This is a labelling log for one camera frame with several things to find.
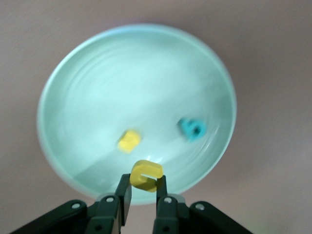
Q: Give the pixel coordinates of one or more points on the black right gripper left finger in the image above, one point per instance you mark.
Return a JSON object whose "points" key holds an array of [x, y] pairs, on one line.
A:
{"points": [[104, 214]]}

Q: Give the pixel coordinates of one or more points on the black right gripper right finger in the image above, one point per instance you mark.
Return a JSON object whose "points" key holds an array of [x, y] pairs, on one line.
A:
{"points": [[168, 217]]}

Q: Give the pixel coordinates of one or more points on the yellow foam letter u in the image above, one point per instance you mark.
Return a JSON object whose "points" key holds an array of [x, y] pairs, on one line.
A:
{"points": [[136, 175]]}

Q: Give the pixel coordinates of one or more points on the yellow foam letter s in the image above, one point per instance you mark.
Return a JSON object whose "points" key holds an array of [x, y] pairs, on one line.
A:
{"points": [[129, 141]]}

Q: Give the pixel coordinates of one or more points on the pale green plate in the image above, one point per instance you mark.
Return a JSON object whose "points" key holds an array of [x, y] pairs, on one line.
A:
{"points": [[122, 85]]}

